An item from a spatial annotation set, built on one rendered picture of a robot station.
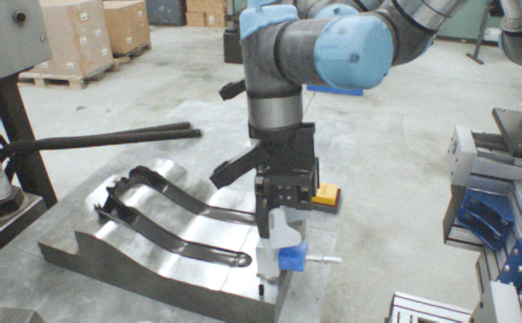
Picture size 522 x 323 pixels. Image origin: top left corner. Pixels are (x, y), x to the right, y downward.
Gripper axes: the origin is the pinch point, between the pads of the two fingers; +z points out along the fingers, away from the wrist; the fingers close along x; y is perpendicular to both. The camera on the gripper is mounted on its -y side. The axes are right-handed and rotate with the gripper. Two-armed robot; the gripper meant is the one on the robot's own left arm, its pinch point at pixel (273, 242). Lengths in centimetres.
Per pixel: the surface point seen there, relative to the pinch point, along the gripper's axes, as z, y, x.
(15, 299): 10, -48, -15
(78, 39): -39, -294, 260
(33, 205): 5, -70, 9
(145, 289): 9.7, -23.5, -5.8
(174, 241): 3.2, -19.9, 1.2
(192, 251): 4.4, -15.9, 0.4
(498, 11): -28, 183, 526
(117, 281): 9.2, -29.8, -5.8
